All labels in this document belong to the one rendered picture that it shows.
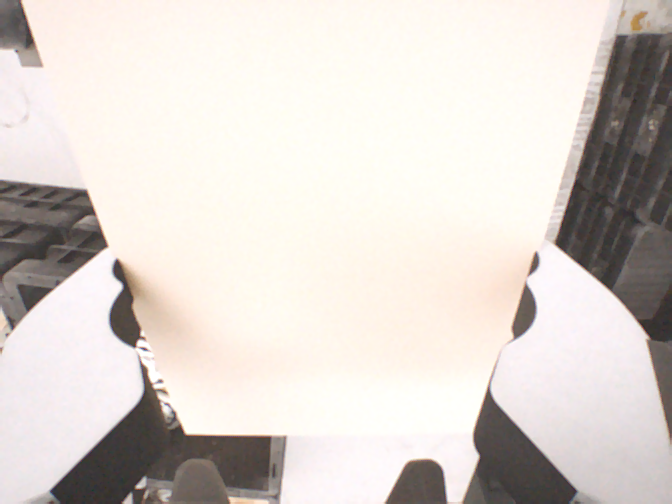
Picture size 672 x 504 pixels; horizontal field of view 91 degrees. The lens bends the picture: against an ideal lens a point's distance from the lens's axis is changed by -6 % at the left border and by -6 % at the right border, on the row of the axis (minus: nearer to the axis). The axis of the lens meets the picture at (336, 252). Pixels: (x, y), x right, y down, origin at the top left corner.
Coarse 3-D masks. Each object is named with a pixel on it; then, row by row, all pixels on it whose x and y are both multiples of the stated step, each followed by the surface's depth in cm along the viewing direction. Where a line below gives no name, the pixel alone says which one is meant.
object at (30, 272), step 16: (16, 272) 33; (32, 272) 33; (48, 272) 34; (64, 272) 34; (16, 288) 34; (16, 304) 35; (272, 448) 47; (272, 464) 50; (160, 480) 53; (272, 480) 52
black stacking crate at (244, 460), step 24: (72, 240) 41; (96, 240) 42; (24, 288) 35; (48, 288) 39; (168, 456) 56; (192, 456) 57; (216, 456) 58; (240, 456) 58; (264, 456) 59; (240, 480) 55; (264, 480) 55
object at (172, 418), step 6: (156, 390) 53; (162, 396) 53; (168, 396) 53; (162, 402) 54; (168, 402) 53; (168, 408) 54; (174, 408) 54; (168, 414) 55; (174, 414) 55; (168, 420) 56; (174, 420) 56; (168, 426) 57; (174, 426) 57
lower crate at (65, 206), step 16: (0, 192) 49; (16, 192) 50; (32, 192) 50; (48, 192) 50; (64, 192) 52; (80, 192) 52; (0, 208) 43; (16, 208) 44; (32, 208) 46; (48, 208) 46; (64, 208) 48; (80, 208) 48; (64, 224) 43
